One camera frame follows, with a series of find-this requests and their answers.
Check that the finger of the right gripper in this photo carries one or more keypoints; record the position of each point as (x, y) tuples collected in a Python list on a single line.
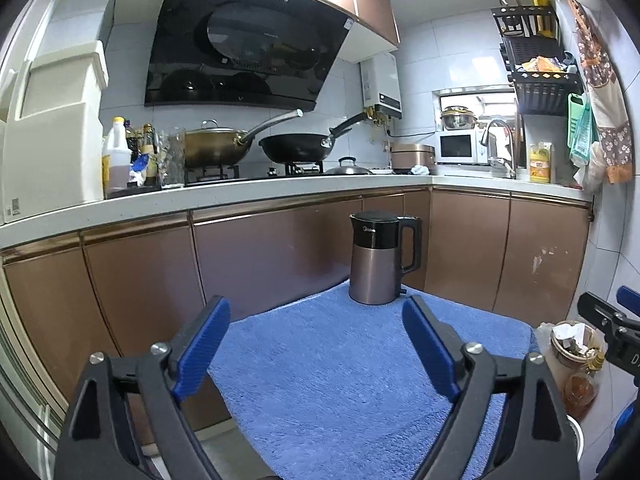
[(629, 299)]

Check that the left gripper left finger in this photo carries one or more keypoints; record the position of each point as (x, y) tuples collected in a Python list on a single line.
[(99, 439)]

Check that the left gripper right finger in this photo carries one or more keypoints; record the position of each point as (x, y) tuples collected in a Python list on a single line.
[(534, 439)]

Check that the trash bin with rubbish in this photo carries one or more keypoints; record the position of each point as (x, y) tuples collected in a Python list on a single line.
[(575, 344)]

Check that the chrome kitchen faucet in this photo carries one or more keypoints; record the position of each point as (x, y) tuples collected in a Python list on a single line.
[(498, 139)]

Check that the right blue white gloved hand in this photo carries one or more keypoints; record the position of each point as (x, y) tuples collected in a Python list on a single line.
[(622, 455)]

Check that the yellow detergent bottle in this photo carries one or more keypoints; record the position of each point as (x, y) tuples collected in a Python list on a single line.
[(539, 162)]

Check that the teal plastic basket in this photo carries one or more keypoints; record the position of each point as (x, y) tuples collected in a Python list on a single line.
[(581, 132)]

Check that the floral hanging apron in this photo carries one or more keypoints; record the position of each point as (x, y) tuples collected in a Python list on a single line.
[(606, 99)]

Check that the blue towel mat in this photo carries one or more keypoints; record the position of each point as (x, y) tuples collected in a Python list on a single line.
[(326, 388)]

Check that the white microwave oven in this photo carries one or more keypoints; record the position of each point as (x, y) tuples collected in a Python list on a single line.
[(460, 147)]

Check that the brown black electric kettle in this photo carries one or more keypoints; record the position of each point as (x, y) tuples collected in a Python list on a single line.
[(376, 270)]

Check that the steel pot on microwave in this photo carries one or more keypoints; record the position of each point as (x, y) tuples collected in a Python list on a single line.
[(458, 118)]

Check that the brown rice cooker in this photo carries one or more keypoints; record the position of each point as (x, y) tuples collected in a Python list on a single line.
[(404, 157)]

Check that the white oil bottle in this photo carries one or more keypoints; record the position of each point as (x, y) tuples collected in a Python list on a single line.
[(116, 156)]

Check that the glass pot lid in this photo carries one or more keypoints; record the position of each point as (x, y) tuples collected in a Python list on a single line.
[(347, 166)]

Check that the white water heater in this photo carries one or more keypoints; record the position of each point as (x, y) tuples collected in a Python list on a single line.
[(380, 85)]

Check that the black wok pan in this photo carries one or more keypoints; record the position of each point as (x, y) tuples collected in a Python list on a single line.
[(307, 148)]

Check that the white countertop appliance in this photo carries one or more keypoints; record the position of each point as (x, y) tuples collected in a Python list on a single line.
[(52, 143)]

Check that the black range hood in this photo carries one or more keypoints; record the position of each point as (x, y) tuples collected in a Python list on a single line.
[(267, 53)]

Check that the black wall rack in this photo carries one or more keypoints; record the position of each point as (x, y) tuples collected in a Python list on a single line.
[(541, 72)]

